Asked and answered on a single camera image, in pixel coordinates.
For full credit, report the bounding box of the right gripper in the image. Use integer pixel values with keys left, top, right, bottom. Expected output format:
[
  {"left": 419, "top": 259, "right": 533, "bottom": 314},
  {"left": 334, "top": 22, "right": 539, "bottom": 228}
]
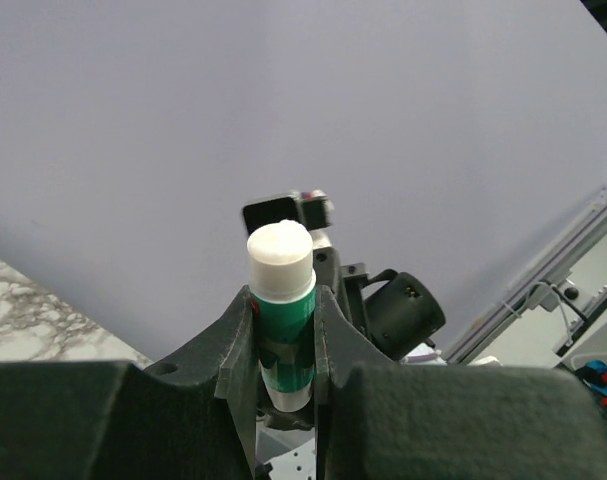
[{"left": 311, "top": 230, "right": 371, "bottom": 340}]

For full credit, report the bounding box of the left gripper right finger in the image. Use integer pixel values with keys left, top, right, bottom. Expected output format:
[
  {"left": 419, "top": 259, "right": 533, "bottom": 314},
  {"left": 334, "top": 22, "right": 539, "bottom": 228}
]
[{"left": 314, "top": 287, "right": 607, "bottom": 479}]

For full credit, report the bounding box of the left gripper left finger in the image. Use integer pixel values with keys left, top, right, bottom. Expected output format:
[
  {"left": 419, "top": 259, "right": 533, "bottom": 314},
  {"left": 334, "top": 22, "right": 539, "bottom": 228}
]
[{"left": 0, "top": 289, "right": 258, "bottom": 479}]

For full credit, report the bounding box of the green white glue stick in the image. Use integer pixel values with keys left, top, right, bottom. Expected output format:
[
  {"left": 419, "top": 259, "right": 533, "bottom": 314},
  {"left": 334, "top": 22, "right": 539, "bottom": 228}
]
[{"left": 247, "top": 220, "right": 316, "bottom": 413}]

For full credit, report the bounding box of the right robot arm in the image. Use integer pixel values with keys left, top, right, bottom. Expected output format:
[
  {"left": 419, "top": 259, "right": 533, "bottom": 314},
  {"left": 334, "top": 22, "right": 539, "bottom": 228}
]
[{"left": 311, "top": 230, "right": 446, "bottom": 363}]

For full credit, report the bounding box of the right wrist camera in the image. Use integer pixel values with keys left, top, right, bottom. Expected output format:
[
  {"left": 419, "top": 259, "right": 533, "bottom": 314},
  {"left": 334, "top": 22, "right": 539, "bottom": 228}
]
[{"left": 241, "top": 189, "right": 334, "bottom": 235}]

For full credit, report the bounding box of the aluminium frame rail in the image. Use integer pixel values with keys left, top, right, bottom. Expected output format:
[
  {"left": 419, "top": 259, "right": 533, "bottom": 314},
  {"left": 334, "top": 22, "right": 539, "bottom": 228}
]
[{"left": 444, "top": 182, "right": 607, "bottom": 364}]

